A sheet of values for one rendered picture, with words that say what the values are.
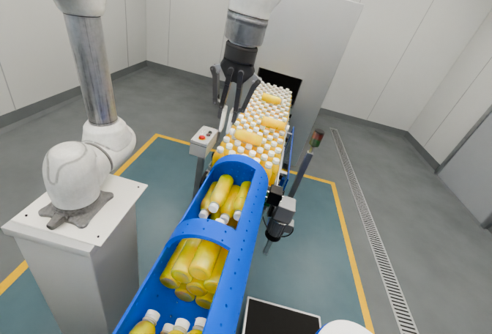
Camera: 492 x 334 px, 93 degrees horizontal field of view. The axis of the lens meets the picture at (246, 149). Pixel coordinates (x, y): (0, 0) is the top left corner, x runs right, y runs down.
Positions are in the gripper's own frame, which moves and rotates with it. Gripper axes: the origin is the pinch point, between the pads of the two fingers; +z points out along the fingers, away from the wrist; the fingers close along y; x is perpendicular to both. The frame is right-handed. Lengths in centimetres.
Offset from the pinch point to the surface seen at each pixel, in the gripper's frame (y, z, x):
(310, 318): -80, 138, -22
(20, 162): 205, 158, -92
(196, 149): 21, 50, -50
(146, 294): 9, 47, 28
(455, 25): -291, -62, -463
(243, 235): -14.3, 33.2, 9.4
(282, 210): -37, 71, -44
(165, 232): 41, 155, -63
